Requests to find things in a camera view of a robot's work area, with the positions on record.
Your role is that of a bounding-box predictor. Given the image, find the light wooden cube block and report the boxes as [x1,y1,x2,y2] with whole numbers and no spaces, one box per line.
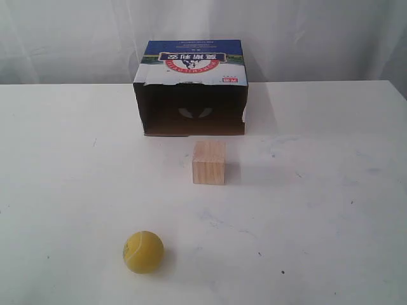
[192,140,226,186]

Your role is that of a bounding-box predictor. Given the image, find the blue white cardboard box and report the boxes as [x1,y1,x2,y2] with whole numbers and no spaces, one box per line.
[133,39,249,137]

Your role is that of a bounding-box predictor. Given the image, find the yellow tennis ball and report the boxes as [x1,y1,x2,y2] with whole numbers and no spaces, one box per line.
[123,231,164,274]

